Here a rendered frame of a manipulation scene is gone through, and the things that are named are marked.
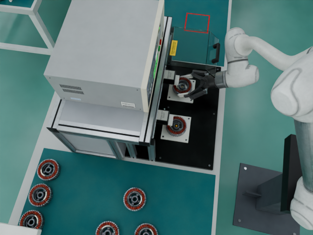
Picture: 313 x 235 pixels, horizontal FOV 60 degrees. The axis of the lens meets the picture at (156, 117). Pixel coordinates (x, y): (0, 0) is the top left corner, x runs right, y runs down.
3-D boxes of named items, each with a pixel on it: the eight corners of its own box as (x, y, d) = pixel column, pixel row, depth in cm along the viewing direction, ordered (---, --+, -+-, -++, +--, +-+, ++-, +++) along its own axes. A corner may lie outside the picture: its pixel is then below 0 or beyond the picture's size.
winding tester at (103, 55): (163, 32, 133) (164, -1, 115) (148, 113, 116) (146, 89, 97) (86, 23, 136) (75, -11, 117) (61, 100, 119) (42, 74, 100)
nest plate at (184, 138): (191, 117, 153) (191, 117, 152) (187, 142, 147) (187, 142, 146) (164, 114, 154) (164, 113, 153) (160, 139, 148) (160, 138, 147)
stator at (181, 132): (188, 120, 151) (189, 118, 147) (183, 139, 146) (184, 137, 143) (168, 115, 152) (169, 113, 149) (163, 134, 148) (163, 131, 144)
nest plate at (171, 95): (195, 81, 162) (195, 79, 161) (192, 103, 156) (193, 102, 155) (170, 77, 163) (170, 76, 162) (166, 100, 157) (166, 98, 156)
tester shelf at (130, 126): (172, 23, 142) (172, 16, 137) (149, 147, 115) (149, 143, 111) (90, 13, 145) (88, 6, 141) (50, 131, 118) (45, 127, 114)
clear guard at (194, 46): (218, 39, 145) (221, 32, 139) (214, 78, 136) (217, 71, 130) (158, 32, 147) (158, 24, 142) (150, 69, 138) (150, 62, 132)
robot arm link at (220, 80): (230, 76, 147) (220, 78, 150) (225, 66, 140) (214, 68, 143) (229, 90, 143) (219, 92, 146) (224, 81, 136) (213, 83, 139)
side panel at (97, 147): (123, 155, 147) (114, 134, 117) (122, 160, 146) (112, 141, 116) (73, 147, 149) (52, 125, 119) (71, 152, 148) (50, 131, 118)
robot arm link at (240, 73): (231, 88, 146) (228, 64, 145) (261, 84, 138) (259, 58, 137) (226, 89, 137) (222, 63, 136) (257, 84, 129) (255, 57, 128)
